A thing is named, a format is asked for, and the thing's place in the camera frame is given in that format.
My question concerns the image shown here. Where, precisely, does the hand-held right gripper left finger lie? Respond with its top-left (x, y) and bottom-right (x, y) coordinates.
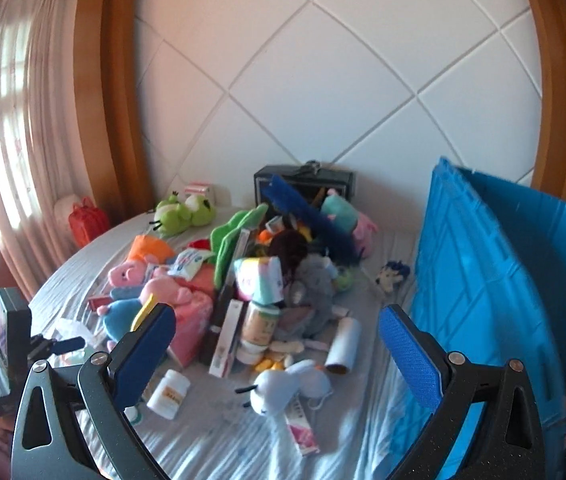
top-left (9, 302), bottom-right (178, 480)

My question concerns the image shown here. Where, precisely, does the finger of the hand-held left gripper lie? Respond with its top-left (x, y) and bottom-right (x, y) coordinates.
top-left (29, 335), bottom-right (87, 357)

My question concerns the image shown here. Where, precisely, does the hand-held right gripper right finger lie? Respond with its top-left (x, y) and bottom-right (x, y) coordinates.
top-left (378, 303), bottom-right (547, 480)

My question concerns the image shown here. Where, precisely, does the blue plastic crate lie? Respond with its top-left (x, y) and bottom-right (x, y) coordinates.
top-left (392, 155), bottom-right (566, 480)

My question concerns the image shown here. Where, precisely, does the white bunny plush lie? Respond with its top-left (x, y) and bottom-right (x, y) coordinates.
top-left (234, 358), bottom-right (334, 418)

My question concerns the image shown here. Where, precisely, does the clear plastic bag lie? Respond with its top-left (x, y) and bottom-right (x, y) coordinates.
top-left (57, 316), bottom-right (94, 357)

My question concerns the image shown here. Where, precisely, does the white pill bottle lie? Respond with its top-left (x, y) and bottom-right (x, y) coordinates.
top-left (146, 369), bottom-right (192, 419)

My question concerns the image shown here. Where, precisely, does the pink folded blanket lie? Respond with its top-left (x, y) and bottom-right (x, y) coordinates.
top-left (169, 264), bottom-right (214, 364)

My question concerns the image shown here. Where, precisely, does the pink pig plush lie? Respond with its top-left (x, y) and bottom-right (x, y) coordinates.
top-left (107, 259), bottom-right (152, 289)
top-left (139, 276), bottom-right (192, 307)

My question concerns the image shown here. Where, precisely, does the white toothpaste box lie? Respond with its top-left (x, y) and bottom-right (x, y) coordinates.
top-left (207, 299), bottom-right (244, 379)

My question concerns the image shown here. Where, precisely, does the small blue-haired doll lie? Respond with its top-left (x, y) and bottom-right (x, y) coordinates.
top-left (376, 259), bottom-right (413, 293)

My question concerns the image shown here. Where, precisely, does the white wipes pack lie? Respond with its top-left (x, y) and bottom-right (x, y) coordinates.
top-left (164, 248), bottom-right (214, 282)

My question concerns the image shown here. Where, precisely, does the orange plush toy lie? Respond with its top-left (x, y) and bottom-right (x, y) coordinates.
top-left (126, 234), bottom-right (177, 264)

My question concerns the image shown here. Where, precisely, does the jar with green lid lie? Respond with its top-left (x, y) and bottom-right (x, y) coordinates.
top-left (239, 301), bottom-right (282, 352)

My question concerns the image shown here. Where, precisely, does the grey plush toy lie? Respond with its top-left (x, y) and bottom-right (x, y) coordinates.
top-left (282, 254), bottom-right (352, 342)

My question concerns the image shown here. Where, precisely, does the red bag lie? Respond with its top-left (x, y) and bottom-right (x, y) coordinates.
top-left (67, 196), bottom-right (112, 249)

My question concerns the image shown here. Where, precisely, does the pink plush toy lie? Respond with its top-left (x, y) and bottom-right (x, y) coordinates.
top-left (352, 211), bottom-right (380, 257)

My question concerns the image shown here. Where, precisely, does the pink and white box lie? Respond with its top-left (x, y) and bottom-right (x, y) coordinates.
top-left (284, 399), bottom-right (322, 457)

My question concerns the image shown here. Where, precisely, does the white bag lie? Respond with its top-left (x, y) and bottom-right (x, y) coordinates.
top-left (53, 194), bottom-right (82, 227)

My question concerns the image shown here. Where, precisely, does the white patterned cloth pack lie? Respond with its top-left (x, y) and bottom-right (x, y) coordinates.
top-left (234, 255), bottom-right (284, 307)

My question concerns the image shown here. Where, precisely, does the green leaf plush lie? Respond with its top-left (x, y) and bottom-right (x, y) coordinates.
top-left (210, 203), bottom-right (270, 289)

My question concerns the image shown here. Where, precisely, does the green frog plush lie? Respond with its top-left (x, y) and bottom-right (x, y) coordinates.
top-left (154, 191), bottom-right (217, 236)

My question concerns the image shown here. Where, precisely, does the dark brown plush toy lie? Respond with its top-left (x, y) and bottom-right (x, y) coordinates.
top-left (268, 229), bottom-right (310, 272)

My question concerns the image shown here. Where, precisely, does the teal plush toy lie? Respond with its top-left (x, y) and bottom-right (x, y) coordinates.
top-left (321, 189), bottom-right (360, 224)

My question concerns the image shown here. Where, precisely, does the red and white box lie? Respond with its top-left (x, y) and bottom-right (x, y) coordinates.
top-left (184, 181), bottom-right (214, 204)

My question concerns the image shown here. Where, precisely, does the blue fuzzy brush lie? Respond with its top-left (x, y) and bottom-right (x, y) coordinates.
top-left (260, 174), bottom-right (364, 262)

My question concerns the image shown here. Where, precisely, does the pale pink curtain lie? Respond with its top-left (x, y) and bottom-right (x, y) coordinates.
top-left (0, 0), bottom-right (84, 303)

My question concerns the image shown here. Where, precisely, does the black box with latch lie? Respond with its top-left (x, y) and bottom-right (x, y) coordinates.
top-left (253, 160), bottom-right (357, 207)

